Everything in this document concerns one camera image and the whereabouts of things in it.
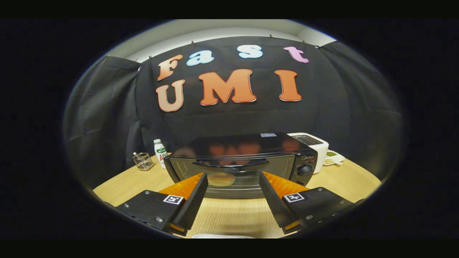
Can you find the white drink bottle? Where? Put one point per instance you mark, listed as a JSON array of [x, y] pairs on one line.
[[160, 152]]

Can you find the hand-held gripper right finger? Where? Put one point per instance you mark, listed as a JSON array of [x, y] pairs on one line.
[[272, 204]]

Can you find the white plate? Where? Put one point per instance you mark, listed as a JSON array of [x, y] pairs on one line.
[[222, 236]]

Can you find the white bread toaster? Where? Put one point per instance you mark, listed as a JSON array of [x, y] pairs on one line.
[[321, 150]]

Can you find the small white snack dish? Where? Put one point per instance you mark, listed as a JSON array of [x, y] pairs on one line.
[[333, 157]]

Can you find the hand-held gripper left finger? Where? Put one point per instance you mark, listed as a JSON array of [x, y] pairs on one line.
[[193, 204]]

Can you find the sugared doughnut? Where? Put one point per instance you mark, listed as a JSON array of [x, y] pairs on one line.
[[221, 179]]

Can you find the black toaster oven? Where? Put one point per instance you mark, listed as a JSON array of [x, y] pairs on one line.
[[251, 143]]

